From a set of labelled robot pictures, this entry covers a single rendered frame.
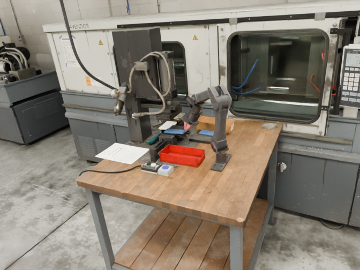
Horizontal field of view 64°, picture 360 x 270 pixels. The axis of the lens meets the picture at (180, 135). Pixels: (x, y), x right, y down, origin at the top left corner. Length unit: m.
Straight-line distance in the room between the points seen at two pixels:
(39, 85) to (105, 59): 2.03
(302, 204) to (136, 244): 1.37
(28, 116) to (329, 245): 4.07
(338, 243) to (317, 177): 0.53
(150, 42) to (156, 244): 1.38
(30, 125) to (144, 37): 3.29
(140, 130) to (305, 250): 1.53
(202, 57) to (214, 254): 1.48
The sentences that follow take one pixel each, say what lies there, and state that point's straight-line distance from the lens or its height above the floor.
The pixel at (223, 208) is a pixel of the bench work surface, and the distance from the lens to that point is 1.38.
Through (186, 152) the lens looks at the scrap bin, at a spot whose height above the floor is 0.92.
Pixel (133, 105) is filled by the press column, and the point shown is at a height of 1.17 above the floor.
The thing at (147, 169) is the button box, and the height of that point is 0.92.
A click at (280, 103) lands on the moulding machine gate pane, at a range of 2.25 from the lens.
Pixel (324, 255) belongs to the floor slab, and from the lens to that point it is 2.52.
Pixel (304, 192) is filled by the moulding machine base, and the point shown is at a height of 0.30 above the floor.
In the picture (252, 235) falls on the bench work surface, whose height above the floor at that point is 0.22.
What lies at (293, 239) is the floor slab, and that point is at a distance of 2.58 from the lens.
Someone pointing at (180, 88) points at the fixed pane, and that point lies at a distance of 2.57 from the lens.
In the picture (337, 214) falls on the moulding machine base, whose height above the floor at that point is 0.17.
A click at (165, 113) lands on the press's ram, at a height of 1.14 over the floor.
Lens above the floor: 1.77
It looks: 25 degrees down
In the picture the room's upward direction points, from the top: 5 degrees counter-clockwise
